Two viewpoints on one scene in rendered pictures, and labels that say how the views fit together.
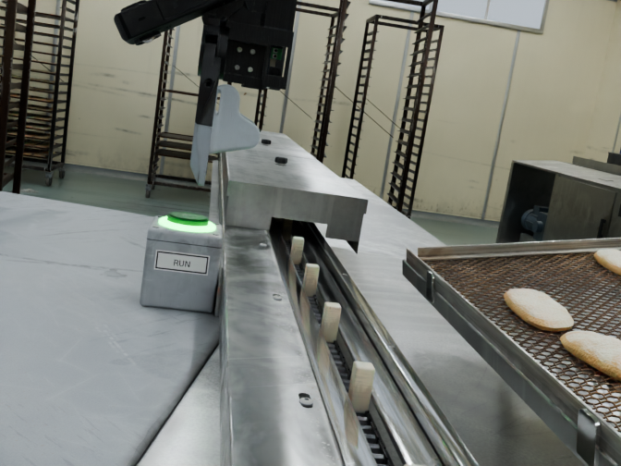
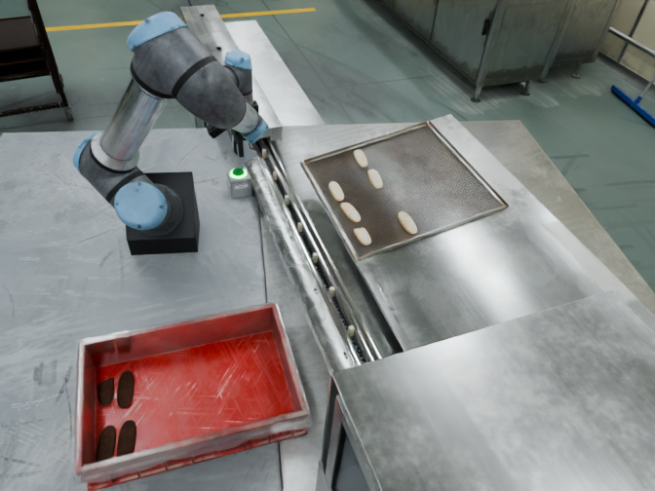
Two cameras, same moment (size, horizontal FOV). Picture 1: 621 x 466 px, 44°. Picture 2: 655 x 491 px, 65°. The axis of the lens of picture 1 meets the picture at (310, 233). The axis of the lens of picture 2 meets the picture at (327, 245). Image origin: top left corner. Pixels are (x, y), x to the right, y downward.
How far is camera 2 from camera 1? 116 cm
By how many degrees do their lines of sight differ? 37
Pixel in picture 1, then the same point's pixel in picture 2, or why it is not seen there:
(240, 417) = (282, 247)
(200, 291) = (248, 191)
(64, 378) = (235, 237)
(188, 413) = (265, 240)
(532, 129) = not seen: outside the picture
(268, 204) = not seen: hidden behind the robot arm
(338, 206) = (273, 131)
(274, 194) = not seen: hidden behind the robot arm
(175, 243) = (238, 182)
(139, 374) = (249, 230)
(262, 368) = (280, 230)
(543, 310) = (337, 195)
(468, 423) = (324, 222)
